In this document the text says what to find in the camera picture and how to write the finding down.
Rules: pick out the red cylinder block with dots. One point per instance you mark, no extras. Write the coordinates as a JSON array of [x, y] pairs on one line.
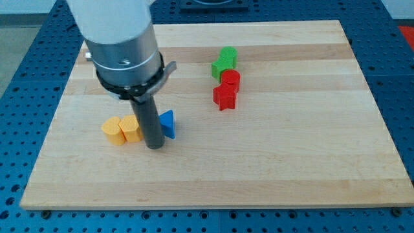
[[232, 78]]

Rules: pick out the yellow heart block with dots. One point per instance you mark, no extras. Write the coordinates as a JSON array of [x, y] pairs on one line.
[[113, 132]]

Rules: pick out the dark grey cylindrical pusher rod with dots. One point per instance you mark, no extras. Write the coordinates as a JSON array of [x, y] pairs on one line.
[[147, 116]]

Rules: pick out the blue triangle block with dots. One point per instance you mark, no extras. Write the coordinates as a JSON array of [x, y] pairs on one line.
[[167, 121]]

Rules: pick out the black clamp ring mount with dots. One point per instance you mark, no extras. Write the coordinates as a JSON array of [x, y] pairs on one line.
[[131, 84]]

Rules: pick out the red star block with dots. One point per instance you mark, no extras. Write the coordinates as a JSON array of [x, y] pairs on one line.
[[225, 96]]

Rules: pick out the yellow hexagon block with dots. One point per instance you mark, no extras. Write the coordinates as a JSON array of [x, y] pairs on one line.
[[131, 128]]

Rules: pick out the green cylinder block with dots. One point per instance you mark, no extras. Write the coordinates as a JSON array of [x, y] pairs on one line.
[[229, 55]]

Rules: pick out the light wooden board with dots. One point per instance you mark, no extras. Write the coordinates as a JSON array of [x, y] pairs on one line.
[[306, 131]]

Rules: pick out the green cube block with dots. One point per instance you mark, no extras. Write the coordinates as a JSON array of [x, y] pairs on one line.
[[219, 66]]

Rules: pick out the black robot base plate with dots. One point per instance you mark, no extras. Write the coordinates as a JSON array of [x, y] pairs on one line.
[[212, 5]]

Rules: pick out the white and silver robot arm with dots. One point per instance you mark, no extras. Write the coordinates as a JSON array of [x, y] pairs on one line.
[[121, 40]]

